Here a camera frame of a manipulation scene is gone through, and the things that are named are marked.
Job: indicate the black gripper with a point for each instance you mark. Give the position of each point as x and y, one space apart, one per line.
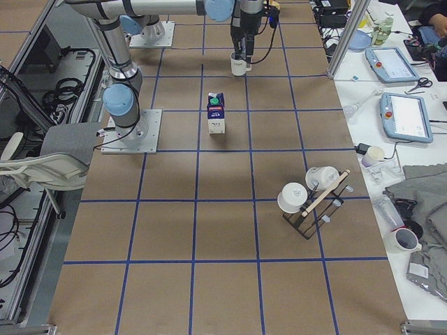
244 25

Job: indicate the white ribbed mug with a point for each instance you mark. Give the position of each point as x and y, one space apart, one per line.
239 66

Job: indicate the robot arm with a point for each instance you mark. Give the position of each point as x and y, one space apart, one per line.
121 100
251 10

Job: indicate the blue white milk carton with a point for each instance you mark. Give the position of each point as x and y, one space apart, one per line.
215 113

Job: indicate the white cup on rack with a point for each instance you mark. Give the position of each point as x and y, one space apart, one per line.
292 196
320 178

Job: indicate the teach pendant far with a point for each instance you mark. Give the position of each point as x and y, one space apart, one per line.
390 65

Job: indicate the teach pendant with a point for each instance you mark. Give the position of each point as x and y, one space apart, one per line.
405 118
390 65

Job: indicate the teach pendant near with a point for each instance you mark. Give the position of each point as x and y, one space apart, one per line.
405 118

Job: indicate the black scissors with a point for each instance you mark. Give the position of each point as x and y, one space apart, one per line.
423 82

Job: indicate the grey office chair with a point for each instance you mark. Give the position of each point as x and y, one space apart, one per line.
63 162

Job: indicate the grey cloth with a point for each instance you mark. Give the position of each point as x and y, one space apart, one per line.
426 186

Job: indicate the white red mug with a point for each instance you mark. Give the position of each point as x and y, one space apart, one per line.
401 240

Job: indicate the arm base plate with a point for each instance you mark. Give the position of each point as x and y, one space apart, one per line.
153 36
143 138

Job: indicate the aluminium frame post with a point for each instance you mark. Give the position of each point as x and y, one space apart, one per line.
352 24

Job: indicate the wooden rack handle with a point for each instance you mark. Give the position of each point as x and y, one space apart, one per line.
326 192

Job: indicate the black wire cup rack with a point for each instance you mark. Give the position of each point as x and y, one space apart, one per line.
307 227

